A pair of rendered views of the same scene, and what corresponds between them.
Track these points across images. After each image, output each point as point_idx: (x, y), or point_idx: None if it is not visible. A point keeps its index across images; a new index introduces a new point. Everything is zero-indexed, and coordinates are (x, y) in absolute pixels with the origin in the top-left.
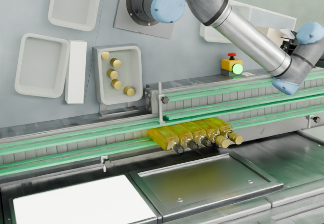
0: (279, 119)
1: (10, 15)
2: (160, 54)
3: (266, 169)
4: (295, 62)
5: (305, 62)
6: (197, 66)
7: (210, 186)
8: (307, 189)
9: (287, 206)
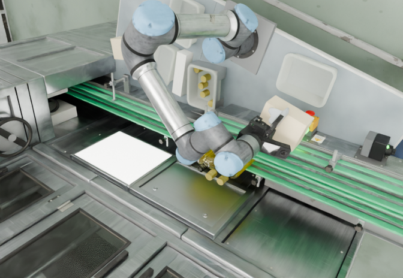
0: (316, 198)
1: None
2: (247, 85)
3: (250, 223)
4: (186, 139)
5: (189, 144)
6: None
7: (184, 196)
8: (218, 253)
9: (188, 247)
